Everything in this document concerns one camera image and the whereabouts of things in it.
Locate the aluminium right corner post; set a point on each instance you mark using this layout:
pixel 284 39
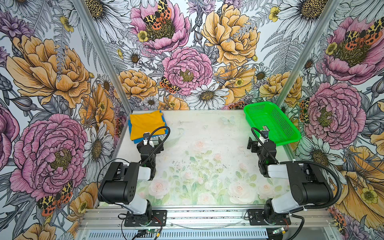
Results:
pixel 322 24

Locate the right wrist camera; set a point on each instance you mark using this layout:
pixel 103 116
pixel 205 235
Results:
pixel 264 134

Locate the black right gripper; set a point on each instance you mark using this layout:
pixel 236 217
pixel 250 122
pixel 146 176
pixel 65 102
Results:
pixel 255 145

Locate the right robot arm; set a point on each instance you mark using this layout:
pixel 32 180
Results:
pixel 308 186

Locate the yellow t shirt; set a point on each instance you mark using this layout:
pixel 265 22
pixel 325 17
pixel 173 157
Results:
pixel 147 124

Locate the folded blue t shirt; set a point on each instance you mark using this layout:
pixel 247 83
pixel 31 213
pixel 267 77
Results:
pixel 163 120

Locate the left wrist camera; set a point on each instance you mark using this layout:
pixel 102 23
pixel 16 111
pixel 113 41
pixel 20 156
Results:
pixel 146 138

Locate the aluminium left corner post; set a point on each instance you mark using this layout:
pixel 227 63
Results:
pixel 92 31

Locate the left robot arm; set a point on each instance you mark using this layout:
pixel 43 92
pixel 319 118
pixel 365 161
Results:
pixel 119 185

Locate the aluminium corner post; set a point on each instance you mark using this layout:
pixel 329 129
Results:
pixel 322 24
pixel 92 31

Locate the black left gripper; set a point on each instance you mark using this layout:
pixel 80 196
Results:
pixel 159 147

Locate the aluminium front frame rail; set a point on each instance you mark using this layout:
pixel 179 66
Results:
pixel 196 217

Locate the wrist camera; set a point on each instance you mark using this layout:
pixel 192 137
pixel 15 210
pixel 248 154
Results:
pixel 146 138
pixel 264 134

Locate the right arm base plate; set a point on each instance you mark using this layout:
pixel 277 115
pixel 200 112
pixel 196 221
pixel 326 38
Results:
pixel 258 217

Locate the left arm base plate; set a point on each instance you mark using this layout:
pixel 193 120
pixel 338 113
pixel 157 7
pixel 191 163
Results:
pixel 153 218

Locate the green plastic basket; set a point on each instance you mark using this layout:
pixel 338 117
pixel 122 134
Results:
pixel 267 115

